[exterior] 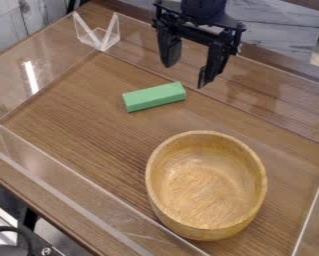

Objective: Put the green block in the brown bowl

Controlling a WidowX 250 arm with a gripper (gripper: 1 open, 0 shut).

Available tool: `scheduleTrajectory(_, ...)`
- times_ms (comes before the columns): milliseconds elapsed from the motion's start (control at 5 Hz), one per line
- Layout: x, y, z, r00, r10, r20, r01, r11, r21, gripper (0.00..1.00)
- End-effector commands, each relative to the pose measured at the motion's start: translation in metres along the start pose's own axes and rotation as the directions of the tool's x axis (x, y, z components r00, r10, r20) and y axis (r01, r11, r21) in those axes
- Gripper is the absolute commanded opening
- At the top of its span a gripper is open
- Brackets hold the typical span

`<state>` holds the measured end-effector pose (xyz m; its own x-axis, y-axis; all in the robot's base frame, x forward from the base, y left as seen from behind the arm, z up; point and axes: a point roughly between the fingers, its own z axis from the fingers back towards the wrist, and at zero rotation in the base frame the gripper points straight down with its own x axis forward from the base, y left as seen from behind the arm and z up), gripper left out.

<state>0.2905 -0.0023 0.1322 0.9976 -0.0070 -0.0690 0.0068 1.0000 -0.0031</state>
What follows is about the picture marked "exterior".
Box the black cable under table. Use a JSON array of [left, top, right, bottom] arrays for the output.
[[0, 225, 36, 256]]

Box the black metal table frame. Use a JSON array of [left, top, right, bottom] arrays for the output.
[[18, 208, 66, 256]]

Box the brown wooden bowl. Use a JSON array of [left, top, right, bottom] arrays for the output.
[[146, 130, 267, 241]]

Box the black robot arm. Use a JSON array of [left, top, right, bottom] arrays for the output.
[[153, 0, 246, 88]]

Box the clear acrylic tray wall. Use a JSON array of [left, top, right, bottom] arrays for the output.
[[0, 124, 209, 256]]

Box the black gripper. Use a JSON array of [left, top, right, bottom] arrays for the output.
[[154, 0, 246, 88]]

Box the green rectangular block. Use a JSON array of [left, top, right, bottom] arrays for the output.
[[123, 82, 186, 113]]

